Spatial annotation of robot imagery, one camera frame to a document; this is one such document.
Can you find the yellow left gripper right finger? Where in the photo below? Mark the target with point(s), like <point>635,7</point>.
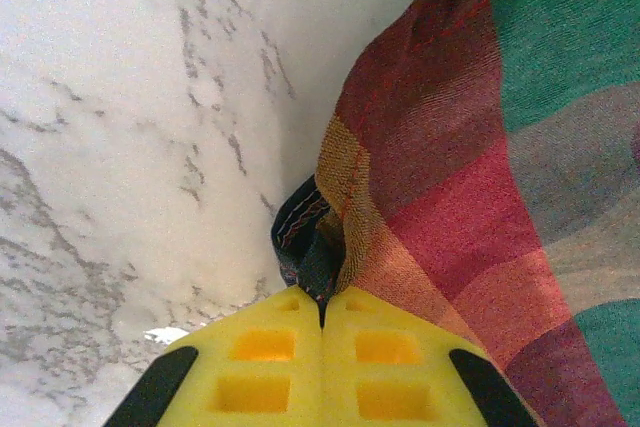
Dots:
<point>390,372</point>

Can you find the multicolour plaid long sleeve shirt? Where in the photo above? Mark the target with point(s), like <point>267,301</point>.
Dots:
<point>475,172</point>

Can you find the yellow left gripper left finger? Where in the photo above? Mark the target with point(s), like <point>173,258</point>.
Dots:
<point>260,372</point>

